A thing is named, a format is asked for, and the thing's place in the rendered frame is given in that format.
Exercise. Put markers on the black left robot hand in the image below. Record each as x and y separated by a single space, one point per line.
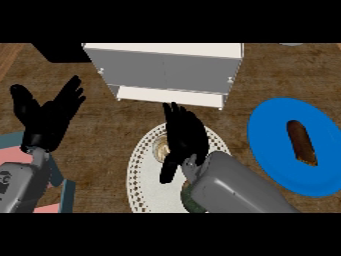
47 115

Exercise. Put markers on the brown bread loaf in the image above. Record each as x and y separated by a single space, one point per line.
301 143

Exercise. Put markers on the cupcake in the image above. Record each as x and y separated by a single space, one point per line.
161 148

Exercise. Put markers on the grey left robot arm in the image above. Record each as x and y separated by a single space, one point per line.
13 185

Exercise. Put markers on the dark green round object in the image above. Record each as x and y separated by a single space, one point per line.
189 201

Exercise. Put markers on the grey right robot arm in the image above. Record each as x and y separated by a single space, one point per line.
236 186

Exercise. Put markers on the black appliance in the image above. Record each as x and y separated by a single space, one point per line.
62 51

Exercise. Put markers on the white round lace placemat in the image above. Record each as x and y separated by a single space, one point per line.
150 186

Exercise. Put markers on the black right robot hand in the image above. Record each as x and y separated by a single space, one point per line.
183 133

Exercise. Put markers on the blue round plate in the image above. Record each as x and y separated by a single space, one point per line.
276 146

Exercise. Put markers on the grey round object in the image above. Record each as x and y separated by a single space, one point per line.
291 44

